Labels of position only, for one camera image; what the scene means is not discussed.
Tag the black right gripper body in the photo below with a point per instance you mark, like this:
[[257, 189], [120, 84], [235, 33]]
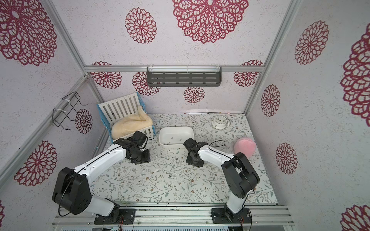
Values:
[[193, 158]]

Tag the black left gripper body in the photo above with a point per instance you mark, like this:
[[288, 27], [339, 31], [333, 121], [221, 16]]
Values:
[[140, 156]]

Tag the white plastic storage box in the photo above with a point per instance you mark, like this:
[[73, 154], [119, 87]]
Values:
[[168, 132]]

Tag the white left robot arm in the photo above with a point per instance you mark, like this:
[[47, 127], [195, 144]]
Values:
[[73, 186]]

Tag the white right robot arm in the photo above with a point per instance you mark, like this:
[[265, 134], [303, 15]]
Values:
[[240, 175]]

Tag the beige plush cloth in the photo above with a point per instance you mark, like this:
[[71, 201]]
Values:
[[131, 124]]

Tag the white slatted blue basket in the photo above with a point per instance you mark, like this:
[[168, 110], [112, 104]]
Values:
[[112, 111]]

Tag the white alarm clock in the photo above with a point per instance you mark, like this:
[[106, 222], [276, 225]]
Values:
[[220, 122]]

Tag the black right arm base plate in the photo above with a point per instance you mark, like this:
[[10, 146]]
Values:
[[226, 216]]

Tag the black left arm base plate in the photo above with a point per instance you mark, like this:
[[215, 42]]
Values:
[[119, 216]]

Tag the dark grey wall shelf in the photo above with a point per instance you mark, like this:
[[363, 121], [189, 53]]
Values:
[[184, 78]]

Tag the black wire wall rack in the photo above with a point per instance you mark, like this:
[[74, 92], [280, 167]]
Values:
[[59, 115]]

